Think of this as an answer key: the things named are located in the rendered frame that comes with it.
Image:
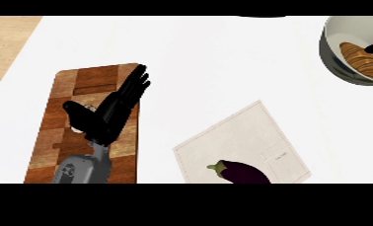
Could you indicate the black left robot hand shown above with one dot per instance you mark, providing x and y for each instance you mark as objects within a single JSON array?
[{"x": 111, "y": 114}]

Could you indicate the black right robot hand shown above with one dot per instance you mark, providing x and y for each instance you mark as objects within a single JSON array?
[{"x": 371, "y": 49}]

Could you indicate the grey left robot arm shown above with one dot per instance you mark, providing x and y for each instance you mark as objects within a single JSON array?
[{"x": 78, "y": 170}]

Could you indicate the brown croissant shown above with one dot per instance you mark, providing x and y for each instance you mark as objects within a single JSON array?
[{"x": 358, "y": 59}]

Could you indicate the grey white bowl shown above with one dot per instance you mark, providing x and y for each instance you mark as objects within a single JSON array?
[{"x": 347, "y": 29}]

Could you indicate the beige cloth placemat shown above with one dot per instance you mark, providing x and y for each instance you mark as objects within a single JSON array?
[{"x": 238, "y": 137}]

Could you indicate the brown wooden cutting board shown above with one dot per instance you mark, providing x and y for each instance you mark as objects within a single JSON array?
[{"x": 92, "y": 78}]

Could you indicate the dark purple eggplant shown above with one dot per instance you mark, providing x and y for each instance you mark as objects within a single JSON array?
[{"x": 246, "y": 173}]

